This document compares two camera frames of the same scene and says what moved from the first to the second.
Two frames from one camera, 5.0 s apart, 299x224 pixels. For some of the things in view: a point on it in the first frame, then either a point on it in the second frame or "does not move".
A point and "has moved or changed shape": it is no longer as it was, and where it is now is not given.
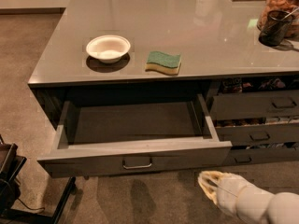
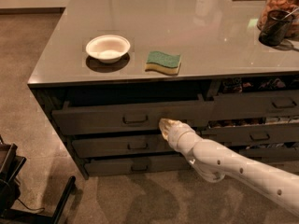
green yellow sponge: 169,63 does not move
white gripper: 228,190 → 177,134
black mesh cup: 276,26 does not move
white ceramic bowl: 108,49 does not move
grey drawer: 250,105 does not move
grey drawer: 133,134 has moved or changed shape
